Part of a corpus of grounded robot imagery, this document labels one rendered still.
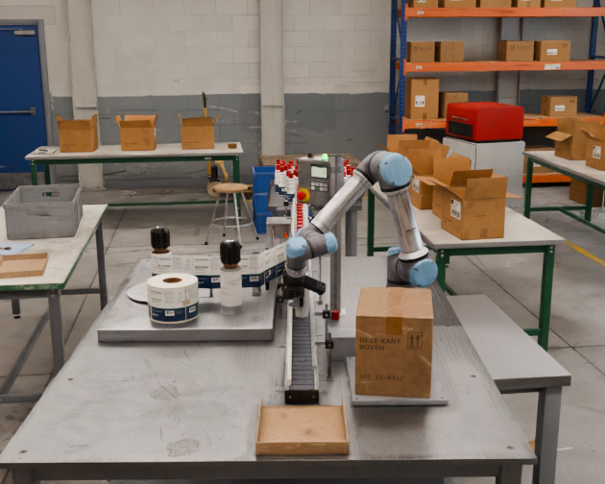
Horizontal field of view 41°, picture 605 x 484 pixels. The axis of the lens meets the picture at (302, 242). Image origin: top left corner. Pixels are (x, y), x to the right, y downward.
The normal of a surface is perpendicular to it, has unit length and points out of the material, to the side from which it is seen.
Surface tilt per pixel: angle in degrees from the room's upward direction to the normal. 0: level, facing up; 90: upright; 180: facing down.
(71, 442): 0
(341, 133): 90
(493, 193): 100
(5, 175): 90
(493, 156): 90
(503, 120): 90
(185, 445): 0
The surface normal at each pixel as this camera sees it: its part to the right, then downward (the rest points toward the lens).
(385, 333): -0.13, 0.25
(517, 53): 0.13, 0.25
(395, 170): 0.31, 0.07
